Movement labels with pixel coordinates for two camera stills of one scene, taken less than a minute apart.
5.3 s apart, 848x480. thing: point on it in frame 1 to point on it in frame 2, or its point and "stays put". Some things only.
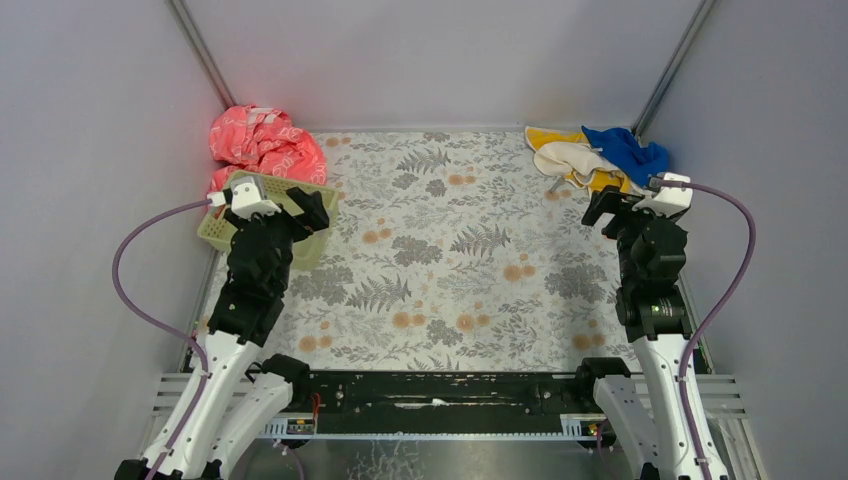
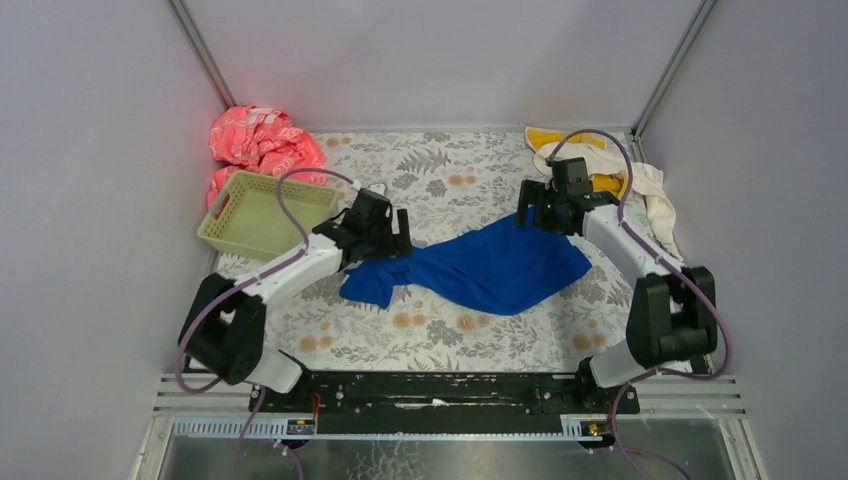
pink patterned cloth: (263, 141) stays put
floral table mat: (450, 251) stays put
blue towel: (639, 163) to (502, 268)
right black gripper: (613, 216) to (539, 216)
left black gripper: (291, 216) to (389, 234)
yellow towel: (589, 179) stays put
